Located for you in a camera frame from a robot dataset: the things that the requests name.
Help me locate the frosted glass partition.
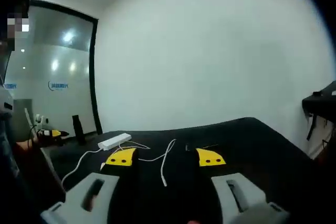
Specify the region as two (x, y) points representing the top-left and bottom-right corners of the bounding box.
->
(4, 0), (103, 136)

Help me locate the white power strip cable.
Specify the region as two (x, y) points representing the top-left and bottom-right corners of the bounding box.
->
(61, 148), (102, 186)

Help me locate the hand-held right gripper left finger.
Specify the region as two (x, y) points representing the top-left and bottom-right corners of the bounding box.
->
(40, 147), (140, 224)

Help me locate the white charging cable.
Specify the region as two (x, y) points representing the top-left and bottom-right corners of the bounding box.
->
(99, 138), (177, 187)

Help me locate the grey chest-worn device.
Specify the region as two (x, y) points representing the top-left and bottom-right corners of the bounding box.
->
(0, 76), (14, 116)

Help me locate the grey cabinet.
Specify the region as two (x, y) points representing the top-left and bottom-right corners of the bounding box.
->
(12, 99), (34, 141)

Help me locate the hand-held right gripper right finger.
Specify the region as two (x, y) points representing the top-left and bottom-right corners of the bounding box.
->
(194, 147), (291, 224)

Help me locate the white wall socket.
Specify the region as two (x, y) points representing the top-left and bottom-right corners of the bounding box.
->
(35, 113), (50, 125)

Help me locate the black side furniture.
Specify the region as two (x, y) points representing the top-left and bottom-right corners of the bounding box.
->
(301, 80), (336, 141)

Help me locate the white power strip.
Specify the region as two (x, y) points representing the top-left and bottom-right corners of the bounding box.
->
(97, 132), (132, 152)

